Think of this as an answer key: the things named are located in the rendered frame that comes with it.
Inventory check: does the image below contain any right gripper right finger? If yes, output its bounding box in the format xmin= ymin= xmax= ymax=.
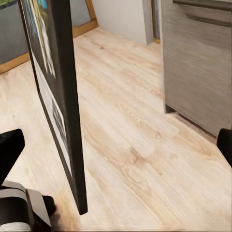
xmin=217 ymin=128 xmax=232 ymax=167

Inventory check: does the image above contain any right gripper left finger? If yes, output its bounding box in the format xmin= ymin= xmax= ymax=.
xmin=0 ymin=129 xmax=25 ymax=186

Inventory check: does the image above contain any poster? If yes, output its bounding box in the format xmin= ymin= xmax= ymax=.
xmin=17 ymin=0 xmax=88 ymax=215

